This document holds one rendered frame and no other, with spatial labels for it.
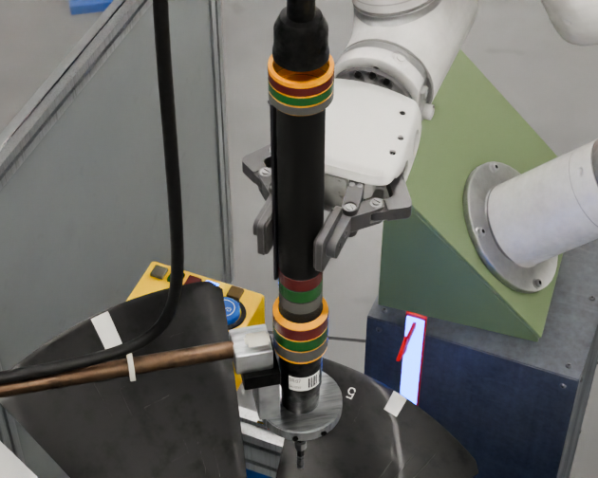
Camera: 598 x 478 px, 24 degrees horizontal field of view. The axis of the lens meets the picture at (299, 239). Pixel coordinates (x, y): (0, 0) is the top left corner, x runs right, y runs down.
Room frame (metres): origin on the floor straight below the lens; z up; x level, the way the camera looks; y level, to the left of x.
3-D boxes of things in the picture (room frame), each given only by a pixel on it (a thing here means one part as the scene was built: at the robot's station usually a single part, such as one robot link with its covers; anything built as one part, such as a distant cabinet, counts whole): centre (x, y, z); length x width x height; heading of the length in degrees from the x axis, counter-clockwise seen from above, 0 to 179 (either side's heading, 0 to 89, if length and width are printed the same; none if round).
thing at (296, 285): (0.71, 0.00, 1.61); 0.03 x 0.03 x 0.01
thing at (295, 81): (0.71, 0.00, 1.80); 0.04 x 0.04 x 0.03
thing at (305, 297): (0.71, 0.00, 1.60); 0.03 x 0.03 x 0.01
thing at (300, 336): (0.71, 0.00, 1.56); 0.04 x 0.04 x 0.01
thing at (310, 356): (0.71, 0.00, 1.54); 0.04 x 0.04 x 0.01
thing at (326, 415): (0.70, 0.01, 1.49); 0.09 x 0.07 x 0.10; 103
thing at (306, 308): (0.71, 0.00, 1.59); 0.03 x 0.03 x 0.01
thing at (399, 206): (0.76, -0.06, 1.65); 0.08 x 0.06 x 0.01; 37
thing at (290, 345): (0.71, 0.00, 1.55); 0.04 x 0.04 x 0.01
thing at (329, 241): (0.71, -0.04, 1.65); 0.07 x 0.03 x 0.03; 158
